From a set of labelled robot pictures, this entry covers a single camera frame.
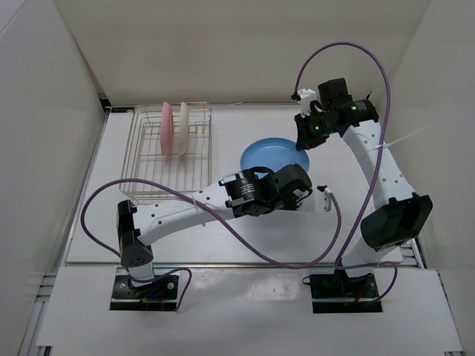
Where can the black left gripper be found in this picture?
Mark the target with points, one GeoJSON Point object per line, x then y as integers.
{"type": "Point", "coordinates": [292, 204]}

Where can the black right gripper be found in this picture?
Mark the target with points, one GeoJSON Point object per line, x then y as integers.
{"type": "Point", "coordinates": [304, 141]}

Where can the blue plastic plate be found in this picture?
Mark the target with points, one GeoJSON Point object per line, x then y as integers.
{"type": "Point", "coordinates": [273, 153]}

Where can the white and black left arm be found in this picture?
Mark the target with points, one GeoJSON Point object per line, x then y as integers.
{"type": "Point", "coordinates": [251, 192]}

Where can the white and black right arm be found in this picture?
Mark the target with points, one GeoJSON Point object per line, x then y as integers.
{"type": "Point", "coordinates": [399, 212]}

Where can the cream plastic plate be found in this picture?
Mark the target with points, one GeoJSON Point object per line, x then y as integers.
{"type": "Point", "coordinates": [184, 128]}

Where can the pink plastic plate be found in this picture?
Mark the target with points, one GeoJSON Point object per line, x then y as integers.
{"type": "Point", "coordinates": [166, 129]}

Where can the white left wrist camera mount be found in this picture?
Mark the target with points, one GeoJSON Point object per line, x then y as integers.
{"type": "Point", "coordinates": [326, 200]}

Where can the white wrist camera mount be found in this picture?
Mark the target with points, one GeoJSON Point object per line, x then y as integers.
{"type": "Point", "coordinates": [306, 98]}
{"type": "Point", "coordinates": [326, 200]}

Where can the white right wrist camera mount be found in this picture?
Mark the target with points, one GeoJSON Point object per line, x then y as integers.
{"type": "Point", "coordinates": [306, 98]}

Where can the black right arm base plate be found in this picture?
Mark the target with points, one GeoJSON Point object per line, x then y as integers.
{"type": "Point", "coordinates": [337, 293]}

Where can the aluminium table frame rail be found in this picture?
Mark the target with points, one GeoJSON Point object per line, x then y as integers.
{"type": "Point", "coordinates": [411, 255]}

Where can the chrome wire dish rack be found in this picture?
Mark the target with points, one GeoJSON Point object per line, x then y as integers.
{"type": "Point", "coordinates": [143, 158]}

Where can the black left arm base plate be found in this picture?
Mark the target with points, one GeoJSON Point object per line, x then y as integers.
{"type": "Point", "coordinates": [159, 296]}

